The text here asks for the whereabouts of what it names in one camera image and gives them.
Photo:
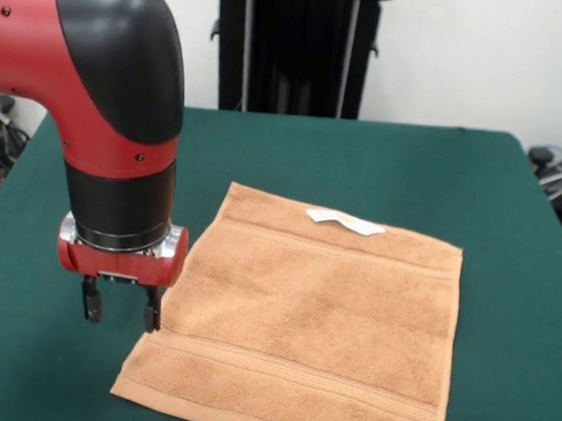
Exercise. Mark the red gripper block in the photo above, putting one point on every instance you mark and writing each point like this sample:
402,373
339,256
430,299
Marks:
125,263

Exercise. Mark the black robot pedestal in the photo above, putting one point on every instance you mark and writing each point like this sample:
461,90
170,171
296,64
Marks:
295,54

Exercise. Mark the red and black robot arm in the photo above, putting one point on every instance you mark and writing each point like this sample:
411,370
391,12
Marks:
102,90

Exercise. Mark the dark green table cloth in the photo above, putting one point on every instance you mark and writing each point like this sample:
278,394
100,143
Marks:
360,158

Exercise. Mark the tan terry towel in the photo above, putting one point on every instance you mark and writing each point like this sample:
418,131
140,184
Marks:
327,318

